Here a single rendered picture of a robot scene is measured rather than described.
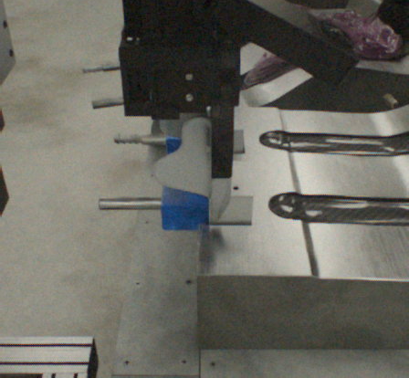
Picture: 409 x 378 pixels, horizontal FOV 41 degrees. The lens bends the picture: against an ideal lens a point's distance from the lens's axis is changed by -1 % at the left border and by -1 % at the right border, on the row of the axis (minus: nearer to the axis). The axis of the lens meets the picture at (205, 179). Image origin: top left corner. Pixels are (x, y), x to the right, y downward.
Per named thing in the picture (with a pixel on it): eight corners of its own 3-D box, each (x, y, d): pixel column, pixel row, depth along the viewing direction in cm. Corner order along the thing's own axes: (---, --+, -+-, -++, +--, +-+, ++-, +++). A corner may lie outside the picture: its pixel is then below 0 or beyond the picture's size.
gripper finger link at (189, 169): (157, 218, 45) (152, 109, 42) (229, 218, 45) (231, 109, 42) (153, 236, 42) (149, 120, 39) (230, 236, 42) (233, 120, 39)
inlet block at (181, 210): (99, 246, 47) (90, 196, 44) (107, 208, 52) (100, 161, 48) (250, 245, 47) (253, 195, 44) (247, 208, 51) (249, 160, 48)
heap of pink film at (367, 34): (252, 92, 72) (255, 35, 67) (211, 42, 86) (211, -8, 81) (422, 68, 78) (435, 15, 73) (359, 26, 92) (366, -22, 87)
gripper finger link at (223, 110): (207, 162, 43) (208, 51, 40) (230, 162, 43) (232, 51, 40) (207, 186, 39) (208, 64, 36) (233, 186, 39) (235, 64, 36)
